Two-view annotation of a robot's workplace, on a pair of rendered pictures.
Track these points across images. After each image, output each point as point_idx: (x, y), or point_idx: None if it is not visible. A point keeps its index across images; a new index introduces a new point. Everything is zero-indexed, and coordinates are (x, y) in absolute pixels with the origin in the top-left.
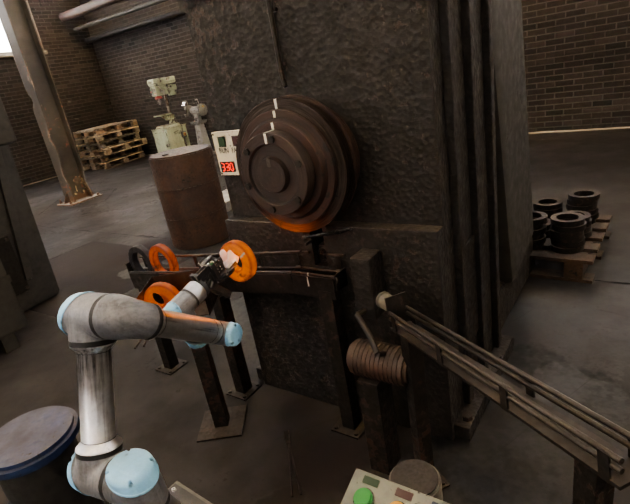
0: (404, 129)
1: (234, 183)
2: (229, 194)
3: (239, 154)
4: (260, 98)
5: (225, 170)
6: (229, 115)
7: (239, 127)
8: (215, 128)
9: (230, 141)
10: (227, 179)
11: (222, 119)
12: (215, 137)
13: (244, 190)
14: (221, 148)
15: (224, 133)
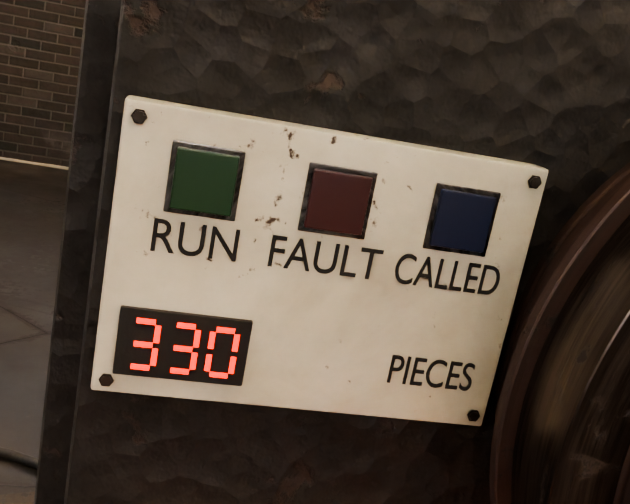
0: None
1: (157, 440)
2: (80, 500)
3: None
4: (609, 2)
5: (151, 366)
6: (320, 27)
7: (367, 122)
8: (148, 75)
9: (284, 195)
10: (105, 411)
11: (244, 35)
12: (154, 139)
13: (223, 485)
14: (177, 222)
15: (255, 133)
